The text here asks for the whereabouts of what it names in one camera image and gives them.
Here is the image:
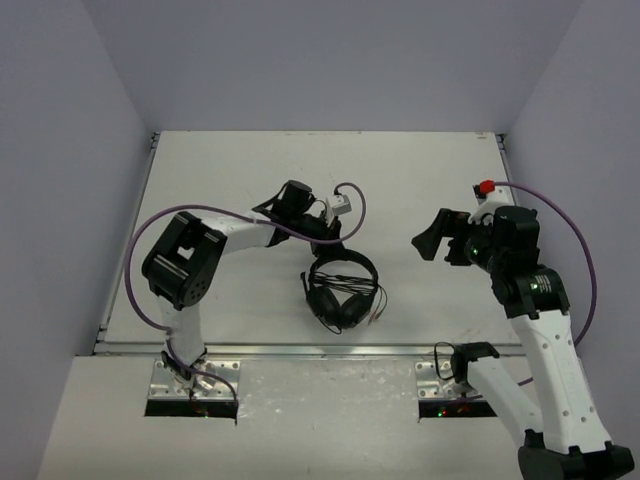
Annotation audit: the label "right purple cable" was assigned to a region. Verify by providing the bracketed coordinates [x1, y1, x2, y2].
[494, 181, 600, 401]

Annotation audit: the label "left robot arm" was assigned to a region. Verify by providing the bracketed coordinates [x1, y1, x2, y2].
[142, 180, 351, 381]

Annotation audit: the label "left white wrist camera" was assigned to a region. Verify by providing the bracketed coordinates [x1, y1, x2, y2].
[323, 194, 352, 219]

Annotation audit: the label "base black wire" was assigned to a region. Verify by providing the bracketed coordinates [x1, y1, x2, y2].
[160, 349, 206, 386]
[433, 341, 459, 386]

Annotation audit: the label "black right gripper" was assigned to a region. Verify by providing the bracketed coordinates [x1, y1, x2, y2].
[413, 209, 505, 276]

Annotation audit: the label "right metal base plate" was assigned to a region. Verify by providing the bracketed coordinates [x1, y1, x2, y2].
[414, 359, 480, 401]

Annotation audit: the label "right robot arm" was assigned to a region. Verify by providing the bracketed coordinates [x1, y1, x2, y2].
[411, 205, 635, 479]

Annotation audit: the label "left base black wire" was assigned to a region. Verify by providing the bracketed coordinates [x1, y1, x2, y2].
[160, 349, 206, 386]

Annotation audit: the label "right base black wire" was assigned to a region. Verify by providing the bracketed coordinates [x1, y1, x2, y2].
[433, 341, 459, 386]

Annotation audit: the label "black headphones with cable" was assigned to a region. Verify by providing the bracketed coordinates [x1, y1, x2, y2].
[300, 247, 388, 335]

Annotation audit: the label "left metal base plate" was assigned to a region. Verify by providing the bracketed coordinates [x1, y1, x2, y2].
[147, 357, 241, 403]

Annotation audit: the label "metal base plate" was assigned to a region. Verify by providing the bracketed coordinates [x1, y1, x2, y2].
[414, 359, 480, 401]
[147, 357, 241, 403]

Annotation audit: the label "aluminium table front rail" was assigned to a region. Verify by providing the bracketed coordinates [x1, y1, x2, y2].
[92, 341, 526, 359]

